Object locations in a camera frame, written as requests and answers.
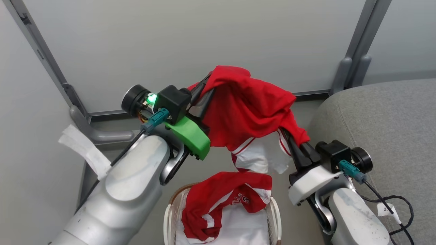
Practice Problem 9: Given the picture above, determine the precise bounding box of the red jersey with lettering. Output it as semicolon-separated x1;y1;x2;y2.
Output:
181;171;273;243

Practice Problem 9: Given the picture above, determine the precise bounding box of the black cable teal plug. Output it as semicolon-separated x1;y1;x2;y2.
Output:
76;108;170;213
339;160;415;245

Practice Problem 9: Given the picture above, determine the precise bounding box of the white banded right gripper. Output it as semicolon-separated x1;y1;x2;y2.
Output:
282;129;343;207

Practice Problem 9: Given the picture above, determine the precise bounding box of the grey slanted partition frame post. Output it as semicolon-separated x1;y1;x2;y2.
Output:
3;0;91;123

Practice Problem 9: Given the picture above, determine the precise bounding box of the white laundry basket brown rim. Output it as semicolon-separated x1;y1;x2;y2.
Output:
163;184;282;245

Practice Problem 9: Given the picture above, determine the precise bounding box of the grey curved partition foot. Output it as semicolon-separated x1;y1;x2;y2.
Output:
70;105;137;145

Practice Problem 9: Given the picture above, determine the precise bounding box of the white paper cable tag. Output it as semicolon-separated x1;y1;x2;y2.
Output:
377;203;402;224

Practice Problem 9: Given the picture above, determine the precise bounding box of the white cloth basket liner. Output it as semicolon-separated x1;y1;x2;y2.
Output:
175;191;271;245

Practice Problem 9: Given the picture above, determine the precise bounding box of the grey fabric sofa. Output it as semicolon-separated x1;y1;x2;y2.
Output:
308;79;436;245

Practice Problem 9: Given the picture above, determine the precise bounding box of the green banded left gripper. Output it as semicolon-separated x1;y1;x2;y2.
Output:
165;72;216;161

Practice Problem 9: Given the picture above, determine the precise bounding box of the plain red white-trimmed jersey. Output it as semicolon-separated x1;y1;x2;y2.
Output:
187;65;311;175

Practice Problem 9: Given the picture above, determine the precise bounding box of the white fabric strap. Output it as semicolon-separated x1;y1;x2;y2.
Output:
58;124;112;181

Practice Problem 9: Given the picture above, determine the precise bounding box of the grey double partition frame post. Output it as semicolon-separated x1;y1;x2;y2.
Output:
330;0;393;96

